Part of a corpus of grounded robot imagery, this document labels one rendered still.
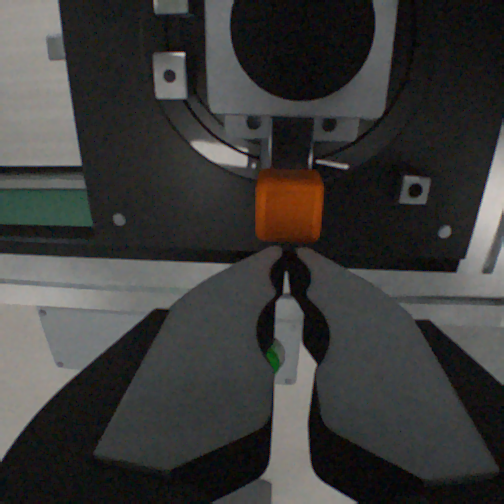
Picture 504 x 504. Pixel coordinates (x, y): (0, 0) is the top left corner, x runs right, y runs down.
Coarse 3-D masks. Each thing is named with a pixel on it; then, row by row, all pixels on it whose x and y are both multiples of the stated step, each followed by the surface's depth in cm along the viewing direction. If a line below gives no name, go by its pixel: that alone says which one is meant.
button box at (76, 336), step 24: (48, 312) 29; (72, 312) 29; (96, 312) 28; (120, 312) 28; (48, 336) 30; (72, 336) 30; (96, 336) 30; (120, 336) 29; (288, 336) 28; (72, 360) 31; (288, 360) 30; (288, 384) 31
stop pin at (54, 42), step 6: (48, 36) 19; (54, 36) 19; (60, 36) 19; (48, 42) 19; (54, 42) 19; (60, 42) 19; (48, 48) 19; (54, 48) 19; (60, 48) 19; (48, 54) 19; (54, 54) 19; (60, 54) 19; (54, 60) 20; (60, 60) 20
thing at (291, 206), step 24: (288, 120) 11; (312, 120) 11; (288, 144) 12; (312, 144) 12; (288, 168) 12; (264, 192) 11; (288, 192) 11; (312, 192) 11; (264, 216) 11; (288, 216) 11; (312, 216) 11; (264, 240) 12; (288, 240) 12; (312, 240) 12
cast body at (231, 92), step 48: (240, 0) 7; (288, 0) 7; (336, 0) 7; (384, 0) 8; (240, 48) 8; (288, 48) 7; (336, 48) 7; (384, 48) 8; (240, 96) 9; (288, 96) 8; (336, 96) 9; (384, 96) 9
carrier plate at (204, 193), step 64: (64, 0) 18; (128, 0) 18; (448, 0) 17; (128, 64) 19; (448, 64) 18; (128, 128) 21; (448, 128) 20; (128, 192) 23; (192, 192) 22; (384, 192) 22; (448, 192) 21; (384, 256) 24; (448, 256) 23
